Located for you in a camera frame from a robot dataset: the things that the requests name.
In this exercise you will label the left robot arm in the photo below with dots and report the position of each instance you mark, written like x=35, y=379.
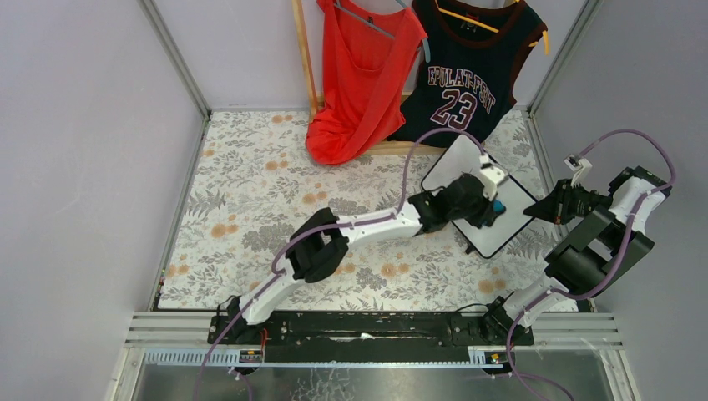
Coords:
x=318, y=248

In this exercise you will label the navy basketball jersey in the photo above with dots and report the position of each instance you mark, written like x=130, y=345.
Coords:
x=476, y=55

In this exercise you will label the wooden clothes rack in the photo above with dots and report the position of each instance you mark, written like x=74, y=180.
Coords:
x=316, y=100

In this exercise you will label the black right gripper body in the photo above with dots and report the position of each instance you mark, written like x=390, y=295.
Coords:
x=561, y=200

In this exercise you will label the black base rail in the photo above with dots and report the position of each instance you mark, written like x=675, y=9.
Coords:
x=367, y=337

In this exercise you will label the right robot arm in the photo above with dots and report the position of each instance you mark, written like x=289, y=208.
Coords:
x=609, y=239

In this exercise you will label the red tank top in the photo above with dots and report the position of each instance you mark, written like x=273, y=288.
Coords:
x=366, y=60

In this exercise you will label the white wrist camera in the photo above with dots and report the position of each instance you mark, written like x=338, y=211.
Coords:
x=580, y=167
x=491, y=176

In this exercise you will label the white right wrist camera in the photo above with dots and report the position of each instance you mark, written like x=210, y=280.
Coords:
x=580, y=167

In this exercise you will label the white whiteboard black frame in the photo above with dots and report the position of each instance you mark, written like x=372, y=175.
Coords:
x=463, y=156

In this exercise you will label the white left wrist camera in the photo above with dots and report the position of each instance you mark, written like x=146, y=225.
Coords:
x=491, y=176

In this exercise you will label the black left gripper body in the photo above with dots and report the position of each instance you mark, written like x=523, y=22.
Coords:
x=482, y=204

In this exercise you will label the floral table mat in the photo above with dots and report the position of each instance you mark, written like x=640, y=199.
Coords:
x=255, y=185

